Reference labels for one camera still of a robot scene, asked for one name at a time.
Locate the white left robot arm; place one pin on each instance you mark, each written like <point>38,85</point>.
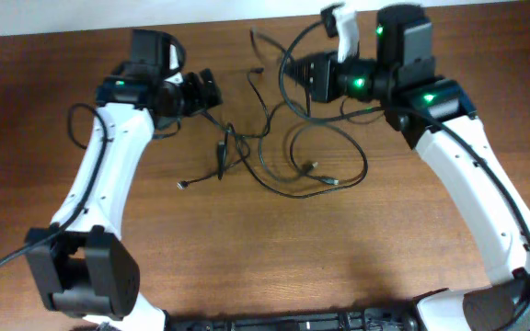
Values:
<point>79,264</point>

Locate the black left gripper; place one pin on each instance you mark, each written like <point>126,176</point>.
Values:
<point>200,84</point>

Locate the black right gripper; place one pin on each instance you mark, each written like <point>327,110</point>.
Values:
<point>327,88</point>

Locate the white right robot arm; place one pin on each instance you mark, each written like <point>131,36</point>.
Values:
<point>440,123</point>

